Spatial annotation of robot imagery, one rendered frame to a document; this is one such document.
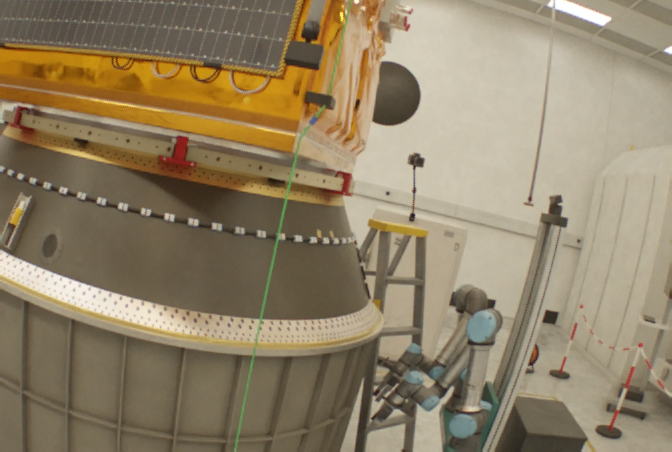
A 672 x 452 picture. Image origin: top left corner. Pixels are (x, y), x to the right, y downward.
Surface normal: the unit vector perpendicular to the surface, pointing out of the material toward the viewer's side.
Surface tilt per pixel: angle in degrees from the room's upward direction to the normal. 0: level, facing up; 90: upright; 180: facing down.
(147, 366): 90
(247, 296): 62
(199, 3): 90
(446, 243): 90
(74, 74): 100
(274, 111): 94
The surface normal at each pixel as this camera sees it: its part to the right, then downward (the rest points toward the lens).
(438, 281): -0.11, 0.03
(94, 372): 0.16, 0.09
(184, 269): 0.44, -0.33
